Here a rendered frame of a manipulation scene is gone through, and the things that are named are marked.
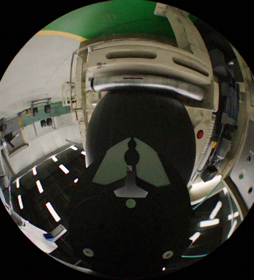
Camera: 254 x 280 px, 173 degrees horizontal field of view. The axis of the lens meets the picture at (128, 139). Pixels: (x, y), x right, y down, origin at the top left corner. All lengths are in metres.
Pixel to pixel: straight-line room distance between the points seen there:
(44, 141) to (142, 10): 11.84
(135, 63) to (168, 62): 0.08
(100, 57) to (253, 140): 0.67
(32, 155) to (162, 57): 11.98
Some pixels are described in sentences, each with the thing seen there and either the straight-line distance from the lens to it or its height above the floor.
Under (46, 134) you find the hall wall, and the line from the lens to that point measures 11.61.
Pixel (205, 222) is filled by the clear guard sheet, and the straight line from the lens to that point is 0.81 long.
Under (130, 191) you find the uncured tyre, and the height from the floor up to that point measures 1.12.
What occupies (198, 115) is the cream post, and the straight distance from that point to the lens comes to 0.40.
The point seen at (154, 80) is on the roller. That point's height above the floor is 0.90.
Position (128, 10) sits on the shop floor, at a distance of 1.07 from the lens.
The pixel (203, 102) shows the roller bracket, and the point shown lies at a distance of 0.32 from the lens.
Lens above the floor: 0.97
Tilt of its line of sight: 24 degrees up
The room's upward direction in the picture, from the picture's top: 180 degrees counter-clockwise
